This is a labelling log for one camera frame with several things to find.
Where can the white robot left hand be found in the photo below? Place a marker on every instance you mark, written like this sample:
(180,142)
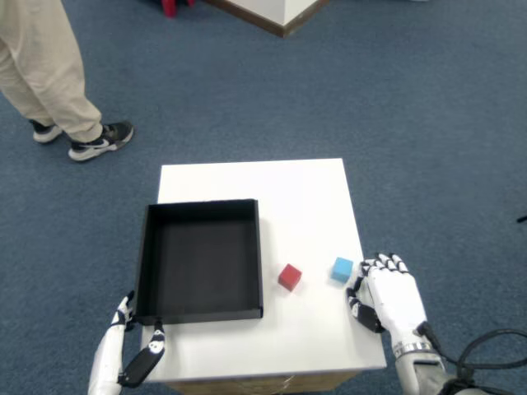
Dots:
(109,362)

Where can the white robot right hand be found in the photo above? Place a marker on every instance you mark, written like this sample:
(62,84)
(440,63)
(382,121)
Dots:
(397,300)

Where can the blue cube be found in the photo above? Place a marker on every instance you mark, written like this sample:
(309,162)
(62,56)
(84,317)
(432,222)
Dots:
(341,269)

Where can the red cube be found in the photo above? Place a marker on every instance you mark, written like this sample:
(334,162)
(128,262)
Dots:
(289,277)

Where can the black box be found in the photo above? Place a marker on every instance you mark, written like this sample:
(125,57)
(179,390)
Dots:
(201,267)

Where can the wooden table base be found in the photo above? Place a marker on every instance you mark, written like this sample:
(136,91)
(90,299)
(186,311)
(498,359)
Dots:
(255,384)

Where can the black object on floor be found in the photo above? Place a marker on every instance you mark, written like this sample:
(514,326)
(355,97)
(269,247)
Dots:
(522,218)

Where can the black white sneaker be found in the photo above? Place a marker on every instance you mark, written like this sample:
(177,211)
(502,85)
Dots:
(44,132)
(101,144)

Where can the beige trousers of person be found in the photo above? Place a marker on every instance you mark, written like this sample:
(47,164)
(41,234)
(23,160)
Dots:
(41,61)

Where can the white pillar brown baseboard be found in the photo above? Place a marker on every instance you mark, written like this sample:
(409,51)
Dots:
(288,10)

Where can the red plastic object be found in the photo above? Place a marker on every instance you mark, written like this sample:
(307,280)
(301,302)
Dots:
(171,6)

